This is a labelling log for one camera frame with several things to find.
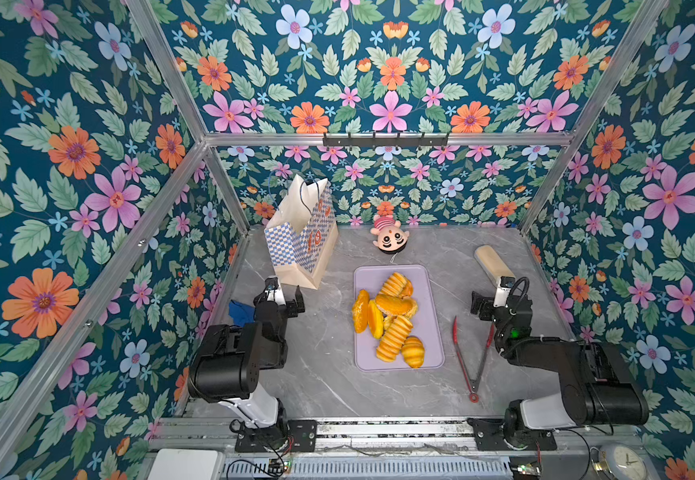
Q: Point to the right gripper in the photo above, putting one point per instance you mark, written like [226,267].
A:
[487,304]

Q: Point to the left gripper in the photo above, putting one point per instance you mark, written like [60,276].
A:
[288,311]

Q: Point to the checkered paper bag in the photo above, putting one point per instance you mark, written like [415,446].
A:
[302,234]

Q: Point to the ridged long bread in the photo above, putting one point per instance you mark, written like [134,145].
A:
[393,339]
[397,285]

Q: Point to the ridged long bread top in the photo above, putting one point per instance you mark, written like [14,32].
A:
[397,285]

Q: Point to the round orange bread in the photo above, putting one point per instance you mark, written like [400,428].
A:
[396,306]

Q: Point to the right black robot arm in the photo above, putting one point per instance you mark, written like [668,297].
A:
[595,385]

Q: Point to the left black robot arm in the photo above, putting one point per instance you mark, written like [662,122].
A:
[226,369]

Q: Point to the oval orange bread left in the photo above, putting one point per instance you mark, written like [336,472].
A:
[360,312]

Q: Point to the small croissant bread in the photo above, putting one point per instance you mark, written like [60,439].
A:
[413,352]

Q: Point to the yellow oval bread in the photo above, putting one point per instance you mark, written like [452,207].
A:
[376,320]

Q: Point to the beige sponge block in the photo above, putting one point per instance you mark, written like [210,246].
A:
[488,258]

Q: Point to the lavender tray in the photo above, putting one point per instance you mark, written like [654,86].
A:
[425,323]

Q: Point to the cartoon face plush toy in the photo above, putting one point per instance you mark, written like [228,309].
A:
[389,237]

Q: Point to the analog clock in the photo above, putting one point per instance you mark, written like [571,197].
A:
[618,461]

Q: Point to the white box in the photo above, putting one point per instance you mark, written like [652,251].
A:
[186,464]

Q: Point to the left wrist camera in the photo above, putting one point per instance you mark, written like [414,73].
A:
[273,292]

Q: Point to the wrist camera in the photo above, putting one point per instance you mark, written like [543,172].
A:
[273,292]
[505,285]

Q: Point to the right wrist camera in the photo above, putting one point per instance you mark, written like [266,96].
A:
[505,285]

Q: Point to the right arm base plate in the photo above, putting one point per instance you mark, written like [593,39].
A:
[496,435]

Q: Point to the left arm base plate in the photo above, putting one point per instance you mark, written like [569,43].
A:
[293,436]

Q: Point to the black hook rail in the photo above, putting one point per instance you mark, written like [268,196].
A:
[370,140]

